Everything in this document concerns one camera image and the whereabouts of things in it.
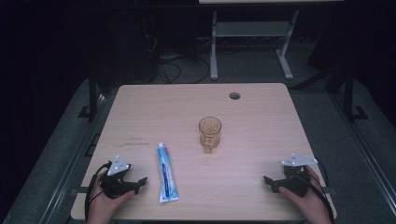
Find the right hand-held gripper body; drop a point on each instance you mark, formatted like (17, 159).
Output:
(295, 179)

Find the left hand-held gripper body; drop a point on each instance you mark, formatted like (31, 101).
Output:
(115, 183)

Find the person's left hand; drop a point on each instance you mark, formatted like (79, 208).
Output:
(104, 207)

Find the person's right hand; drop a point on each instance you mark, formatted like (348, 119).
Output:
(308, 203)

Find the blue and white toothpaste tube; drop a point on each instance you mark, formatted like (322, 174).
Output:
(166, 174)

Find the amber glass cup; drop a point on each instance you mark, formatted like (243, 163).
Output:
(210, 133)

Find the black metal stand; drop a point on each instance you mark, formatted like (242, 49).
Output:
(350, 99)
(92, 96)

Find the grey metal stand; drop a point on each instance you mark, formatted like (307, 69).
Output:
(249, 29)

